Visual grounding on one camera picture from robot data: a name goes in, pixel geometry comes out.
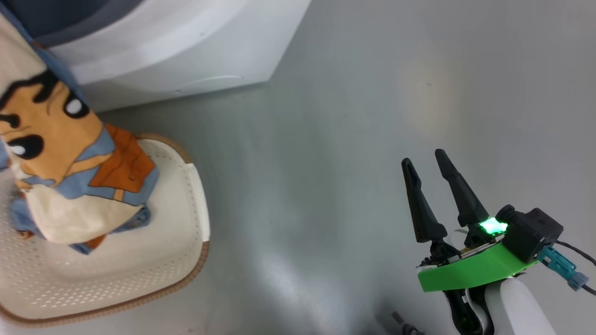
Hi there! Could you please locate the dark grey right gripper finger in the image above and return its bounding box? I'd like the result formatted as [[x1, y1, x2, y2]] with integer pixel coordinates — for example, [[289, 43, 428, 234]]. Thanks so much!
[[401, 158, 454, 261], [435, 149, 489, 247]]

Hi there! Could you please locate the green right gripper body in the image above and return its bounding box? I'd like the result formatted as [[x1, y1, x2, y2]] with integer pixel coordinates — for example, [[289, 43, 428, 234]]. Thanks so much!
[[417, 218, 538, 293]]

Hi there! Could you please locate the cream cartoon print garment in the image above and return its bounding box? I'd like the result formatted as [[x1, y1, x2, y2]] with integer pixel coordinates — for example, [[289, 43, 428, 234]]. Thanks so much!
[[0, 14, 160, 247]]

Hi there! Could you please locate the white front-load washing machine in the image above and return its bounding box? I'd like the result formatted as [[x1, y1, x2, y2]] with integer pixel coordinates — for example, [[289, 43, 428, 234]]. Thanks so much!
[[0, 0, 312, 112]]

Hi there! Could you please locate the cream perforated laundry basket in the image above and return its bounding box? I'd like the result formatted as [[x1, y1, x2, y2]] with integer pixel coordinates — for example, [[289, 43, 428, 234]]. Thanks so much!
[[0, 134, 211, 326]]

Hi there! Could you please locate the black cable with teal connector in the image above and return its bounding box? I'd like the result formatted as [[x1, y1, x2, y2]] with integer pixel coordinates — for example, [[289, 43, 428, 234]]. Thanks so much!
[[538, 240, 596, 296]]

